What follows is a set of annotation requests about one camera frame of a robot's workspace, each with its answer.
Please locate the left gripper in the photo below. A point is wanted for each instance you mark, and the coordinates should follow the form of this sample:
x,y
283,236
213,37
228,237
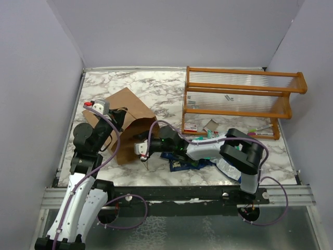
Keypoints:
x,y
117,116

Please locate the brown paper bag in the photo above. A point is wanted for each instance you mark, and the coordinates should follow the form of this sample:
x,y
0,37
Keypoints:
x,y
137,120

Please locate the Kettle sea salt vinegar chips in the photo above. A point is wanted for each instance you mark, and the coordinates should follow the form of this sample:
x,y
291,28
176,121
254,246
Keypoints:
x,y
176,164

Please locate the blue white snack bag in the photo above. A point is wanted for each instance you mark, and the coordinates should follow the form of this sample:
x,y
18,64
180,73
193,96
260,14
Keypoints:
x,y
226,169

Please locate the teal snack packet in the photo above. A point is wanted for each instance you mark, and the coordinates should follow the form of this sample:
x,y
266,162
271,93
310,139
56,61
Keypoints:
x,y
211,135

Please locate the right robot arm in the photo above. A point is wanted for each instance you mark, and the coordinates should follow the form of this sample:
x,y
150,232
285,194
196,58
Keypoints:
x,y
235,147

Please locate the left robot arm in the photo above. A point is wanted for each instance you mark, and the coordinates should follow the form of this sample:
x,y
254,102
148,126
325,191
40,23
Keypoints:
x,y
85,195

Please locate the red white staples box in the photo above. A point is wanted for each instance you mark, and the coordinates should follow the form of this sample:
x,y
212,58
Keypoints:
x,y
189,127

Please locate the open small cardboard box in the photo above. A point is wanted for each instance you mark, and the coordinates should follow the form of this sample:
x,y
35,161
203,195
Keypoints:
x,y
211,126

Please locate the pink marker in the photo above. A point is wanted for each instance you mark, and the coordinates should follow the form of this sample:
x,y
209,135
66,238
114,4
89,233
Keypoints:
x,y
260,133

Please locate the green marker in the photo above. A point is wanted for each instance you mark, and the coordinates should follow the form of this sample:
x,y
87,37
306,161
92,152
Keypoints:
x,y
261,128

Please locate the wooden shelf rack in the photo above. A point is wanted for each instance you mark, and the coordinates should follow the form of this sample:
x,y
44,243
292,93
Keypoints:
x,y
257,94

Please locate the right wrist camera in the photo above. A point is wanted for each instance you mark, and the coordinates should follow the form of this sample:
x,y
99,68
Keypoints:
x,y
141,149

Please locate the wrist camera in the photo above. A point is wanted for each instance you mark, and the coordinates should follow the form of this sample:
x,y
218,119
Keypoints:
x,y
141,149
101,106

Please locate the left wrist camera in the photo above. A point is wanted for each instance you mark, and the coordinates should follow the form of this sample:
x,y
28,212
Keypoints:
x,y
101,106

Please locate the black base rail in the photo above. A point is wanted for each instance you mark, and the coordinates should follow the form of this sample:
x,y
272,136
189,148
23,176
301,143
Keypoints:
x,y
170,201

